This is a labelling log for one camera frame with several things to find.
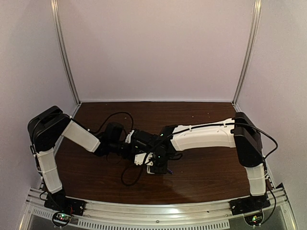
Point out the front aluminium rail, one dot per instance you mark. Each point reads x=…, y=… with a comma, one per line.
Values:
x=216, y=215

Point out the right aluminium frame post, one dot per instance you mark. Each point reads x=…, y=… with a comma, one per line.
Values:
x=255, y=20

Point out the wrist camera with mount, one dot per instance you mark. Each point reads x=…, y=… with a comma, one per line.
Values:
x=143, y=158
x=129, y=136

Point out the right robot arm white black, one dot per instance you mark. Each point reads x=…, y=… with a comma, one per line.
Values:
x=238, y=132

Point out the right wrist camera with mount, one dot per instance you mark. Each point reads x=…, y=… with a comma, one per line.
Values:
x=143, y=158

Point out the aluminium frame post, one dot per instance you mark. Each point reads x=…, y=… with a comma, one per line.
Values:
x=255, y=20
x=63, y=51

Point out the white remote control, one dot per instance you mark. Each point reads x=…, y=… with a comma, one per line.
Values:
x=148, y=169

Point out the left aluminium frame post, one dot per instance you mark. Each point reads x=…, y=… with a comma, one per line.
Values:
x=63, y=51

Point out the round circuit board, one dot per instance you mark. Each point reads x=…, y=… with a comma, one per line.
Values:
x=254, y=219
x=60, y=219

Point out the right round circuit board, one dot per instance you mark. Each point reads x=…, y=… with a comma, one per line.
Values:
x=254, y=219

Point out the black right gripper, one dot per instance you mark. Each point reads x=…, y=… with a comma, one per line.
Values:
x=160, y=168

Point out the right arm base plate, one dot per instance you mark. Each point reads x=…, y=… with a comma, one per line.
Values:
x=249, y=204

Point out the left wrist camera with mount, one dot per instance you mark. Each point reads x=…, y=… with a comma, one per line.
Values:
x=129, y=136

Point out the left round circuit board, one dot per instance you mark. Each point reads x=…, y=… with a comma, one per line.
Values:
x=60, y=219

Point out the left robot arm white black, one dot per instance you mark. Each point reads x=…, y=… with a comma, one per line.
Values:
x=48, y=130

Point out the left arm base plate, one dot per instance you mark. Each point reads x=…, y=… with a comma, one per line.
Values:
x=64, y=204

